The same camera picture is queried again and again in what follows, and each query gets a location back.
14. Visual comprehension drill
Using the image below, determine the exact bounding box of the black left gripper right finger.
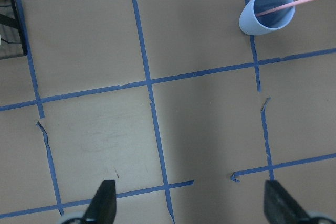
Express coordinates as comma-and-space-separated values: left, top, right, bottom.
264, 180, 309, 224

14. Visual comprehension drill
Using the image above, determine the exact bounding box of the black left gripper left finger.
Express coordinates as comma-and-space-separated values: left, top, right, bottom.
83, 180, 117, 224

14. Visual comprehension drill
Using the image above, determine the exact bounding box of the black wire mug rack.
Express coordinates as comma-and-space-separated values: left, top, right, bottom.
1, 0, 27, 60

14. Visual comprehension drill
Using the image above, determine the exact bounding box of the light blue plastic cup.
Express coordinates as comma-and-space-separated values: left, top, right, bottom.
239, 0, 295, 36

